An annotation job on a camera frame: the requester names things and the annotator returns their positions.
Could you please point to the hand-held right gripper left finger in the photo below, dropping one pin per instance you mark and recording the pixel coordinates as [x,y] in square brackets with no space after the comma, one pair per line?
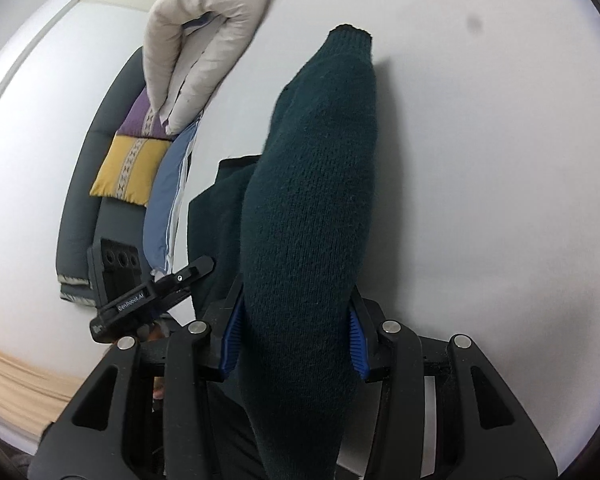
[232,340]

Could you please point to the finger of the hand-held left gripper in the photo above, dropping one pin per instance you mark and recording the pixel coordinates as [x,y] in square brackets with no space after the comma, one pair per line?
[172,300]
[190,270]

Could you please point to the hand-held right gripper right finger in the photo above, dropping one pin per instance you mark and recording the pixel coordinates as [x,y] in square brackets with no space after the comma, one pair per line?
[357,345]

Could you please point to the dark green knit sweater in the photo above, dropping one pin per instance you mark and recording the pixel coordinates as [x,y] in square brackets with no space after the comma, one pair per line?
[310,220]

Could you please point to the person's left hand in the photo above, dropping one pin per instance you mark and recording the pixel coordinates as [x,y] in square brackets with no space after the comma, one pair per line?
[152,334]

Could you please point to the blue pillow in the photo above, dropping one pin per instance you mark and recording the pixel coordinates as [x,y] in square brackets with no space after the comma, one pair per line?
[162,210]

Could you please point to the grey padded headboard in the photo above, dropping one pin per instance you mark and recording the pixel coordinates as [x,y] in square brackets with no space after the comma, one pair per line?
[82,220]

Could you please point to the yellow cushion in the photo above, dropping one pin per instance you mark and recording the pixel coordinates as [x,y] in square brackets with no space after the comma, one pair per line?
[112,172]

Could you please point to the purple cushion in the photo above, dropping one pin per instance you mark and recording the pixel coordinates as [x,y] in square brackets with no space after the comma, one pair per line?
[140,117]

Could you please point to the white bed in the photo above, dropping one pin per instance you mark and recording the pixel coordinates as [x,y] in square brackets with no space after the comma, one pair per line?
[480,160]

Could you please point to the folded beige duvet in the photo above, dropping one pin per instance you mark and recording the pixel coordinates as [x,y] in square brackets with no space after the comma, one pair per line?
[205,30]

